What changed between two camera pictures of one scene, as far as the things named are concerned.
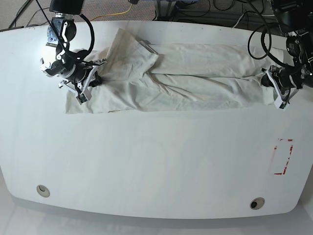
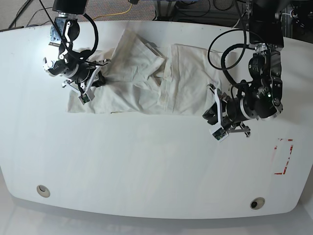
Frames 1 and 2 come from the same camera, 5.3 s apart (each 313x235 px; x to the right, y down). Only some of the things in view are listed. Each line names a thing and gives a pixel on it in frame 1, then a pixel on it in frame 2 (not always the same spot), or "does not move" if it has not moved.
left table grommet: [43, 191] does not move
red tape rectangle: [286, 165] does not move
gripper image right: [298, 75] to [259, 97]
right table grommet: [257, 202] does not move
